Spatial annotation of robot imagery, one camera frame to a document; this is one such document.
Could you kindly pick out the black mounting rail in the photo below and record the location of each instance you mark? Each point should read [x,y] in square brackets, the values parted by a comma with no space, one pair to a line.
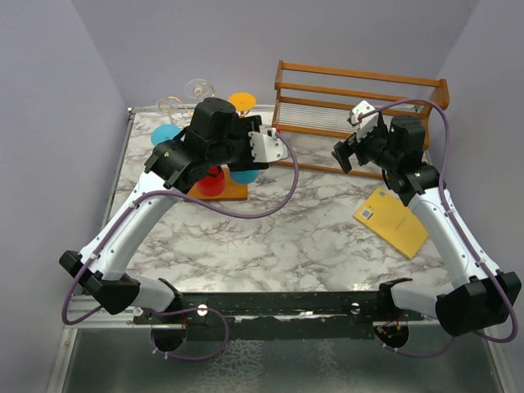
[266,316]

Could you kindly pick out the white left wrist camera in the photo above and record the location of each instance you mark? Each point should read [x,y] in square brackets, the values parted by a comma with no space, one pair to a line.
[266,146]

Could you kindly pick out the wooden shelf rack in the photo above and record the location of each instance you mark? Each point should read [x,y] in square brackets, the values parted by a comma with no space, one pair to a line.
[316,100]

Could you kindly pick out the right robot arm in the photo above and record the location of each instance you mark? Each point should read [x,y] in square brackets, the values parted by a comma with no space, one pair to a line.
[482,295]

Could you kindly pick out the clear ribbed wine glass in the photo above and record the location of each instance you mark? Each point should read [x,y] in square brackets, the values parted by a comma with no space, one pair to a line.
[168,106]

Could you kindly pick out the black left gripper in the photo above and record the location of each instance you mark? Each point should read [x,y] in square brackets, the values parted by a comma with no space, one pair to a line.
[242,128]

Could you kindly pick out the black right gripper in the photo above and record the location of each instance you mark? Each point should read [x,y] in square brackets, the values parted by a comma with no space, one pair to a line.
[344,150]

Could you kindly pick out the clear smooth wine glass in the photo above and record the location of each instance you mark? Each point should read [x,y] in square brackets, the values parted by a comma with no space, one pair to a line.
[199,89]

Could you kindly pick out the gold wire glass rack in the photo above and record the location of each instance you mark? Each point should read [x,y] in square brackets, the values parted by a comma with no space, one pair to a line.
[182,105]

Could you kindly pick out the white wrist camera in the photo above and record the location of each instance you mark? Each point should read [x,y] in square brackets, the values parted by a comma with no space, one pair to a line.
[363,118]
[266,146]

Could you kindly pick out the red plastic goblet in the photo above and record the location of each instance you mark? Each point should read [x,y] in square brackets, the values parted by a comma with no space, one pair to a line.
[213,184]

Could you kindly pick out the yellow plastic goblet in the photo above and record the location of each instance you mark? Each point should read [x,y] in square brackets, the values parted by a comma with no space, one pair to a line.
[243,102]

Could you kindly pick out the blue plastic goblet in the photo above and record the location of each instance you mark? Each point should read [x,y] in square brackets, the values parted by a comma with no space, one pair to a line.
[164,133]
[244,177]

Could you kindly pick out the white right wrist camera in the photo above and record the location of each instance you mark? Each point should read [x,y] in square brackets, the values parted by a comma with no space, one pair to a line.
[363,118]

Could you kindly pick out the wooden base of glass rack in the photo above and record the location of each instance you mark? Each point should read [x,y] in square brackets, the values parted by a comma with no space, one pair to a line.
[232,192]

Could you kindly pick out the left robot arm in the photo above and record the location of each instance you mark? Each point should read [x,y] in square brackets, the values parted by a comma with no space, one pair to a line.
[216,136]

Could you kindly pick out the yellow book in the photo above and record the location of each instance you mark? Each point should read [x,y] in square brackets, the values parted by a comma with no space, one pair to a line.
[385,215]

